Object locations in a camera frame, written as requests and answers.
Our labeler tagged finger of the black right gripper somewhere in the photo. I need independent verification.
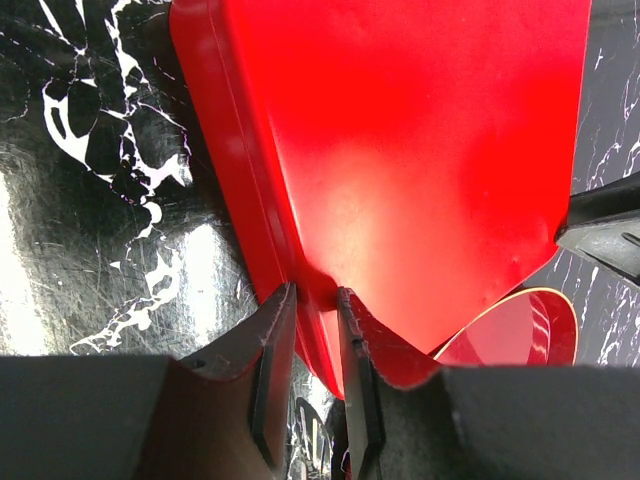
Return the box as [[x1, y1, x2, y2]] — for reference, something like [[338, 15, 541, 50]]
[[555, 173, 639, 287]]

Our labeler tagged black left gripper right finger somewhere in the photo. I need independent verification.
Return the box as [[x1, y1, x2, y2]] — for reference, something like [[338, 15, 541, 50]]
[[337, 288, 639, 479]]

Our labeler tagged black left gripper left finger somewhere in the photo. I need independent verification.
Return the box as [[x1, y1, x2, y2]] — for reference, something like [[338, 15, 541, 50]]
[[1, 283, 297, 479]]

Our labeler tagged red box lid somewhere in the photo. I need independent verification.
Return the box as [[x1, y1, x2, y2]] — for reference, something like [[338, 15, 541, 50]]
[[237, 1, 591, 352]]

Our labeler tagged red compartment chocolate box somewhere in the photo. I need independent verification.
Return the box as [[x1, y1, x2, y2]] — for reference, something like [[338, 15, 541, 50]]
[[169, 1, 344, 397]]

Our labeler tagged round red lacquer tray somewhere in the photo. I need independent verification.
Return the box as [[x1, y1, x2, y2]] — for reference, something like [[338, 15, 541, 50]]
[[432, 287, 579, 366]]

